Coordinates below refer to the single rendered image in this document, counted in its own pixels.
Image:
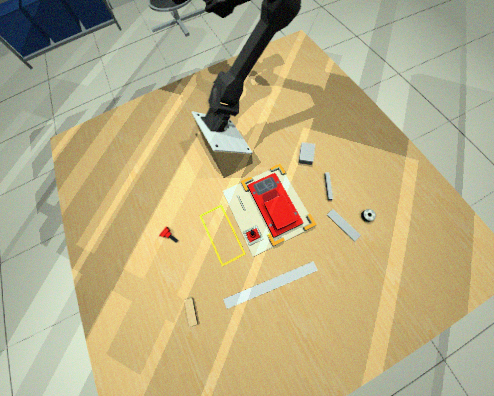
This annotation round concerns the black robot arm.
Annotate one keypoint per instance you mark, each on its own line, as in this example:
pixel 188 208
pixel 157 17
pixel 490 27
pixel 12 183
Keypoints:
pixel 274 16

